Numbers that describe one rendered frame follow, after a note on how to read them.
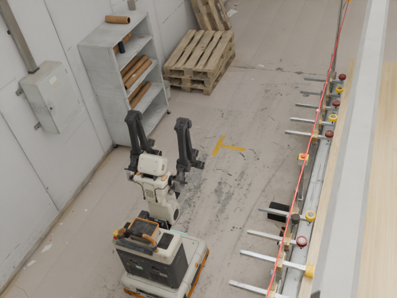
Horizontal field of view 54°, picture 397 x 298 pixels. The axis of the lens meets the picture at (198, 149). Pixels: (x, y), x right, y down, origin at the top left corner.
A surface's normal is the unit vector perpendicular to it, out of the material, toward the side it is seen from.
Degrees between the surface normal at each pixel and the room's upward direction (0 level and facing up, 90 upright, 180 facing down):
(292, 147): 0
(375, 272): 0
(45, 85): 90
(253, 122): 0
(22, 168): 90
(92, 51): 90
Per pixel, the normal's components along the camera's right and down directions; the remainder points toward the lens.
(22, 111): 0.92, 0.17
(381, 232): -0.12, -0.73
